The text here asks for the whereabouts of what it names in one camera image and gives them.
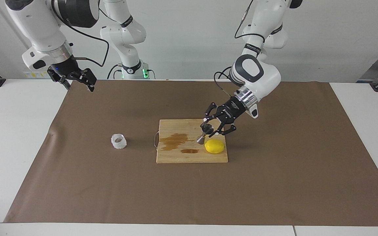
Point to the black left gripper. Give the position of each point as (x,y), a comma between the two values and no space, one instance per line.
(231,111)

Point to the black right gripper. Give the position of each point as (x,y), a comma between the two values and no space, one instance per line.
(66,67)

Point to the steel cocktail jigger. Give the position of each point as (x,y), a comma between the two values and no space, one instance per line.
(201,139)

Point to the small clear glass cup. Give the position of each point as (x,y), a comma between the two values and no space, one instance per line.
(118,141)

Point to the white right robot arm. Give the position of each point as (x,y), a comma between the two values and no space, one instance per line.
(34,23)

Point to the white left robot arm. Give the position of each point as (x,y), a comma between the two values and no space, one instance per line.
(264,75)

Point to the yellow lemon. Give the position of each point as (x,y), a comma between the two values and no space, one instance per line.
(214,146)

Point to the wooden cutting board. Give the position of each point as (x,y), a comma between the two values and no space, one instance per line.
(182,126)

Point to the brown paper table mat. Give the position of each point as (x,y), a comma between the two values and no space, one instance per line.
(110,190)

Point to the white wall socket box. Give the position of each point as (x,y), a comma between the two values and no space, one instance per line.
(31,75)

